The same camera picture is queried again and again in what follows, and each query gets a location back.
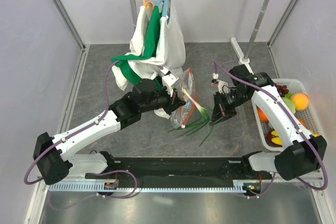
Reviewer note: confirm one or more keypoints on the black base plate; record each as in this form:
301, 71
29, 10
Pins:
186, 171

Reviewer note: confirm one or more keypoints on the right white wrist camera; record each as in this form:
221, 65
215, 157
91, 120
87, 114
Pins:
222, 86

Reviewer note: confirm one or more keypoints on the clear zip top bag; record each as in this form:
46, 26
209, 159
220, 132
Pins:
188, 83

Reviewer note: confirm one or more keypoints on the green cabbage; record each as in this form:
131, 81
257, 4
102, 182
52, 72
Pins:
291, 106

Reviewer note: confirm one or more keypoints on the green t-shirt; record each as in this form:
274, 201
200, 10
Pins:
142, 65

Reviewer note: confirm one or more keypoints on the orange fruit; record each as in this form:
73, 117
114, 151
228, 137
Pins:
261, 115

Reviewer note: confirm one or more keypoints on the teal hanger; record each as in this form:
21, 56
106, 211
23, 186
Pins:
166, 9

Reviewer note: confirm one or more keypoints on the yellow banana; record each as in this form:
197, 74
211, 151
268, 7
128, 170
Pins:
276, 139

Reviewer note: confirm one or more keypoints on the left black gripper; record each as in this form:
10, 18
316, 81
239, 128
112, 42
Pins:
174, 103

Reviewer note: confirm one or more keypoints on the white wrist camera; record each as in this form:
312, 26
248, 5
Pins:
171, 79
222, 86

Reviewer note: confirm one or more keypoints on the white t-shirt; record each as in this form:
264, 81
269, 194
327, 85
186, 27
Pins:
122, 69
170, 52

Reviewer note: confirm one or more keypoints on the grey cable duct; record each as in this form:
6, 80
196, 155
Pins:
104, 187

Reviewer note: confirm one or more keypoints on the green onion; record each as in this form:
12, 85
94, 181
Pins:
191, 128

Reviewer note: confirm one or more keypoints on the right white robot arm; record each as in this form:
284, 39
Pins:
302, 151

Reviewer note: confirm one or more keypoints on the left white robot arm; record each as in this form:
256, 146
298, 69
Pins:
52, 154

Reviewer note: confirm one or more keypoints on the peach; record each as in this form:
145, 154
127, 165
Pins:
300, 100

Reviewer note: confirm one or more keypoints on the white plastic basket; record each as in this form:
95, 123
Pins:
308, 115

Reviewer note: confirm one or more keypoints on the front white t-shirt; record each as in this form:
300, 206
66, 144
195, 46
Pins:
170, 52

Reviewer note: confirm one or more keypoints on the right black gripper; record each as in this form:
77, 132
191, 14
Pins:
219, 107

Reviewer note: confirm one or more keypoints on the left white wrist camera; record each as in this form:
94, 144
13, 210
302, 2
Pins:
171, 79

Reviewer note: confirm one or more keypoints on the back white t-shirt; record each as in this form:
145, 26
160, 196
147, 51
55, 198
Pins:
122, 69

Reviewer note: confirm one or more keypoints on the purple grapes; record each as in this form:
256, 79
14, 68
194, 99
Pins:
282, 89

